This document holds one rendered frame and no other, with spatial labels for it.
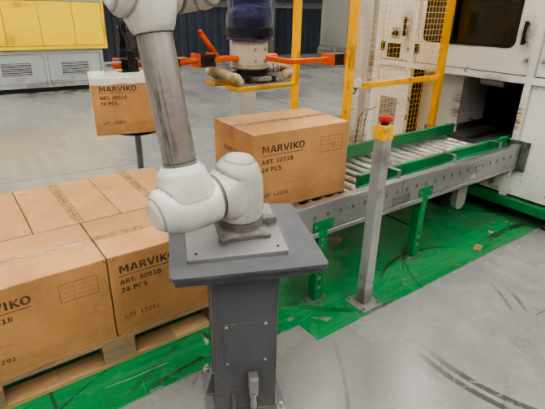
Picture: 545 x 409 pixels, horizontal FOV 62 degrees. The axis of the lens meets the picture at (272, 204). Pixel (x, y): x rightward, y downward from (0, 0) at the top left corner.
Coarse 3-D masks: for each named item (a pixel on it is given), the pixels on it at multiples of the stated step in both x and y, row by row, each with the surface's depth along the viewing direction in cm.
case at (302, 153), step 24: (216, 120) 237; (240, 120) 235; (264, 120) 236; (288, 120) 237; (312, 120) 238; (336, 120) 239; (216, 144) 243; (240, 144) 220; (264, 144) 213; (288, 144) 221; (312, 144) 230; (336, 144) 239; (264, 168) 218; (288, 168) 226; (312, 168) 235; (336, 168) 245; (264, 192) 223; (288, 192) 232; (312, 192) 241; (336, 192) 251
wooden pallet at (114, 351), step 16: (192, 320) 230; (208, 320) 229; (128, 336) 202; (144, 336) 218; (160, 336) 218; (176, 336) 218; (80, 352) 190; (112, 352) 200; (128, 352) 205; (144, 352) 210; (64, 368) 197; (80, 368) 198; (96, 368) 198; (0, 384) 174; (32, 384) 189; (48, 384) 189; (64, 384) 191; (0, 400) 176; (16, 400) 181
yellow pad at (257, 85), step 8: (248, 80) 205; (264, 80) 216; (272, 80) 214; (280, 80) 216; (288, 80) 217; (232, 88) 201; (240, 88) 199; (248, 88) 202; (256, 88) 205; (264, 88) 208
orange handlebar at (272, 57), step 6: (270, 54) 217; (276, 54) 219; (180, 60) 191; (186, 60) 192; (192, 60) 194; (198, 60) 195; (222, 60) 202; (228, 60) 204; (234, 60) 206; (270, 60) 207; (276, 60) 204; (282, 60) 200; (288, 60) 197; (294, 60) 197; (300, 60) 199; (306, 60) 201; (312, 60) 203; (318, 60) 205; (324, 60) 207; (114, 66) 176
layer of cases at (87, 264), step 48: (48, 192) 245; (96, 192) 246; (144, 192) 248; (0, 240) 195; (48, 240) 196; (96, 240) 197; (144, 240) 198; (0, 288) 162; (48, 288) 173; (96, 288) 185; (144, 288) 198; (192, 288) 214; (0, 336) 168; (48, 336) 179; (96, 336) 192
